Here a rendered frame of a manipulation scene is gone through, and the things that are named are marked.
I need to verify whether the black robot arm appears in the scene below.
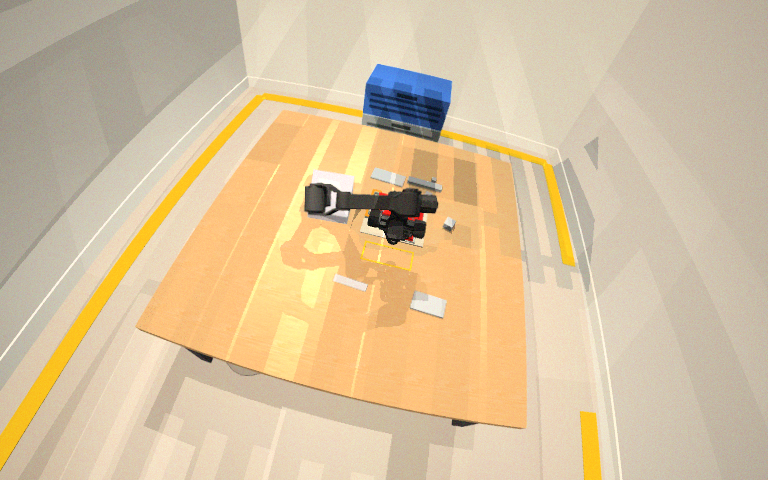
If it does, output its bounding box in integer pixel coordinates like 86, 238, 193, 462
304, 182, 438, 242

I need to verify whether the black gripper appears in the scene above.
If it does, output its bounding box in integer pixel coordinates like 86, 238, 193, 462
367, 210, 427, 239

